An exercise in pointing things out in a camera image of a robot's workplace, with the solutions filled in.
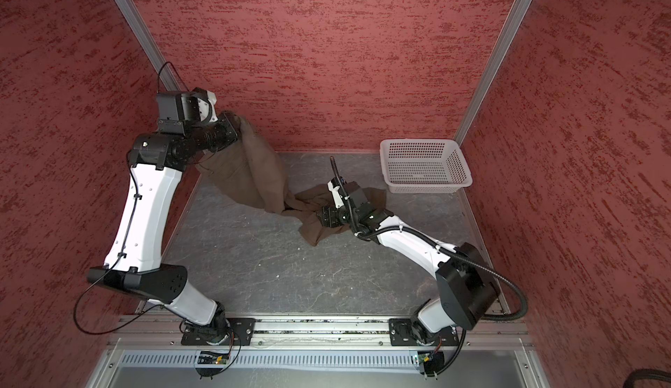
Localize brown corduroy trousers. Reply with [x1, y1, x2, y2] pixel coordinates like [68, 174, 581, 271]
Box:
[196, 111, 388, 248]

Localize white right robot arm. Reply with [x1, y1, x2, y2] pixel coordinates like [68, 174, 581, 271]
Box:
[317, 202, 501, 345]

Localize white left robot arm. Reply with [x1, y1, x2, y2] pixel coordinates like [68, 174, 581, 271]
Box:
[87, 115, 239, 345]

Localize white perforated plastic basket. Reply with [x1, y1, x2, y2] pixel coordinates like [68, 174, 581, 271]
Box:
[379, 139, 473, 194]

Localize right small circuit board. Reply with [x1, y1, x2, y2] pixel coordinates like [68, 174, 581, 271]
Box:
[414, 351, 446, 376]

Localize small circuit board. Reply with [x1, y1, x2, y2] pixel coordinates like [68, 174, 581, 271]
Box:
[196, 351, 231, 367]
[414, 351, 446, 376]

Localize left small circuit board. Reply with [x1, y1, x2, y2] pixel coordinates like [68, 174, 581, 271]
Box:
[196, 351, 231, 367]

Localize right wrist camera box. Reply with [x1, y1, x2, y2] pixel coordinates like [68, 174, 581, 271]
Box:
[328, 178, 360, 208]

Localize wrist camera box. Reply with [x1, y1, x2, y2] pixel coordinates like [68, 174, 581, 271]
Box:
[156, 88, 218, 136]
[328, 178, 360, 208]

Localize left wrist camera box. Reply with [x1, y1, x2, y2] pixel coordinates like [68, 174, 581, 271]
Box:
[156, 88, 218, 136]

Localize aluminium left corner post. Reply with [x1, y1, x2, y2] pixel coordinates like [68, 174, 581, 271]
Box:
[114, 0, 180, 91]

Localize aluminium corner post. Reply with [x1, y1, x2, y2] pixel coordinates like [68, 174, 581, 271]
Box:
[454, 0, 533, 145]
[114, 0, 180, 91]

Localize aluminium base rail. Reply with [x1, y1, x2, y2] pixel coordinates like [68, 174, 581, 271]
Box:
[103, 312, 536, 351]

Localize white slotted cable duct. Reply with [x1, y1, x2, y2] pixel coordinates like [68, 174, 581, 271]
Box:
[118, 350, 419, 372]

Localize aluminium right corner post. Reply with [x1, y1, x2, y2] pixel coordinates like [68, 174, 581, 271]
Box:
[454, 0, 533, 145]

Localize black cable bottom right corner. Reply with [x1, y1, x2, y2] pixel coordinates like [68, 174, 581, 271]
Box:
[622, 368, 671, 388]

